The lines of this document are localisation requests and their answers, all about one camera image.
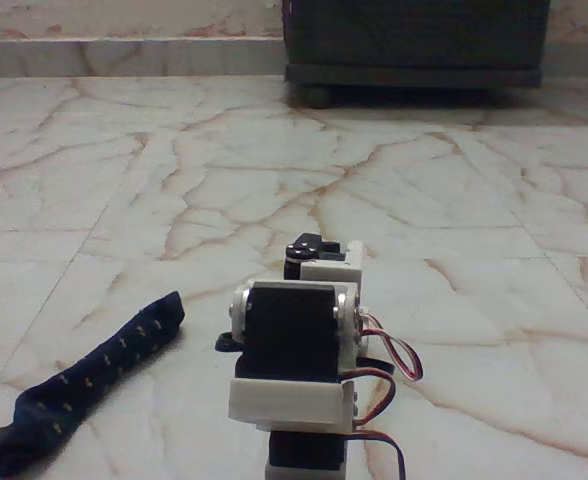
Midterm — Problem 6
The black cabinet caster wheel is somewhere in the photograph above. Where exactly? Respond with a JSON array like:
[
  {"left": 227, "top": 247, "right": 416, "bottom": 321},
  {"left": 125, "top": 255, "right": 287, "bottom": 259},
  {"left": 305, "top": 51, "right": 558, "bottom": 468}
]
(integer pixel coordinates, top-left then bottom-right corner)
[{"left": 301, "top": 84, "right": 331, "bottom": 109}]

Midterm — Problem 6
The red white black servo cable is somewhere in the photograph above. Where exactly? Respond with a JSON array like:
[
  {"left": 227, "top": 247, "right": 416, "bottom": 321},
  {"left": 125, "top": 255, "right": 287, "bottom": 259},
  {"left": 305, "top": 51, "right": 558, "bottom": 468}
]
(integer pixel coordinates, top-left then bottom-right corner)
[
  {"left": 357, "top": 307, "right": 424, "bottom": 385},
  {"left": 342, "top": 367, "right": 399, "bottom": 430},
  {"left": 346, "top": 428, "right": 406, "bottom": 480}
]

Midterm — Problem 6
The dark wooden cabinet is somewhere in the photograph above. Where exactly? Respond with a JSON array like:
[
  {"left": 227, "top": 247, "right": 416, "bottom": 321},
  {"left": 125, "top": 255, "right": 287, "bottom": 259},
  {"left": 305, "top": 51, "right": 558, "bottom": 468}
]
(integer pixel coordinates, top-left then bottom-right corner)
[{"left": 281, "top": 0, "right": 551, "bottom": 91}]

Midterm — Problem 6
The navy blue patterned sock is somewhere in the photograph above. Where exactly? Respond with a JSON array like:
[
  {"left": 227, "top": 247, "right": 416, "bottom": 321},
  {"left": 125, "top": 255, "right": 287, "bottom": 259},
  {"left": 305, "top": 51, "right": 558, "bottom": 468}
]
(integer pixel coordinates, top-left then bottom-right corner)
[{"left": 0, "top": 290, "right": 187, "bottom": 479}]

